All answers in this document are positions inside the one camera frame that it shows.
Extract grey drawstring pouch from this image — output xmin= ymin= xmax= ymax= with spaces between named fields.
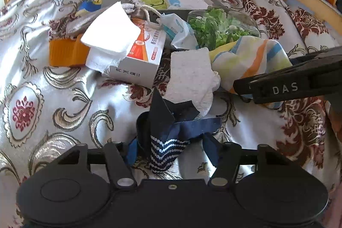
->
xmin=65 ymin=0 xmax=162 ymax=37

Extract white terry cloth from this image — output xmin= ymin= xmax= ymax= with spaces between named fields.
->
xmin=164 ymin=47 xmax=221 ymax=117

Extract orange white medicine box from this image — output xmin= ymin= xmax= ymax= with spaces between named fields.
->
xmin=103 ymin=18 xmax=166 ymax=88

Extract white plastic wipes packet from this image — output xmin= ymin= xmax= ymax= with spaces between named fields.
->
xmin=158 ymin=13 xmax=199 ymax=50

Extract white tissue paper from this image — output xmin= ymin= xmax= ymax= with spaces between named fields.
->
xmin=81 ymin=2 xmax=140 ymax=73

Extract floral satin bedspread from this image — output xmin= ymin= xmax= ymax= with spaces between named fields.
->
xmin=1 ymin=0 xmax=341 ymax=227

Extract striped pastel towel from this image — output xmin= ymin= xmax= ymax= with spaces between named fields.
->
xmin=209 ymin=36 xmax=292 ymax=94

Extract orange cloth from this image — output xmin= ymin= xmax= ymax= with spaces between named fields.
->
xmin=49 ymin=34 xmax=90 ymax=67

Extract navy blue patterned sock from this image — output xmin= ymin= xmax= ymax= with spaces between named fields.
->
xmin=124 ymin=89 xmax=221 ymax=172

